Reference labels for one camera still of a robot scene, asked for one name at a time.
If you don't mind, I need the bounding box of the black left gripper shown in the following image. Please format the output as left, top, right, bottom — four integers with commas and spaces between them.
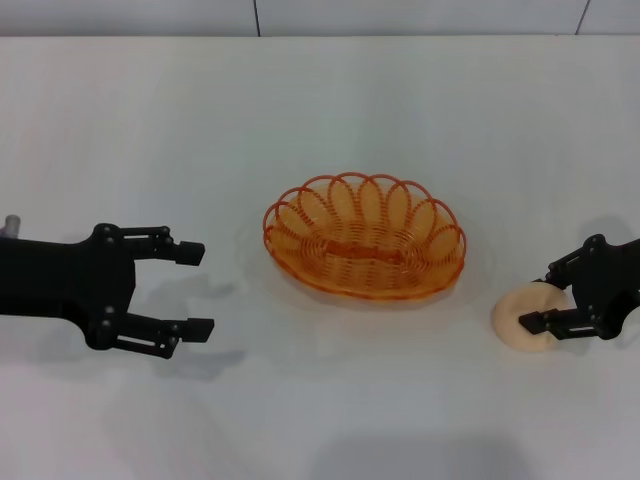
0, 223, 216, 362

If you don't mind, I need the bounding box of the orange woven plastic basket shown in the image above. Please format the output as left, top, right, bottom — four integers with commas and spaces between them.
261, 171, 468, 304

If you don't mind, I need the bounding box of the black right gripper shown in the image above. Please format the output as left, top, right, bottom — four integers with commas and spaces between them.
518, 233, 640, 342

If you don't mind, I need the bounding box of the cream ring donut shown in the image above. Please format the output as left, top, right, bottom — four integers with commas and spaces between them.
491, 281, 572, 354

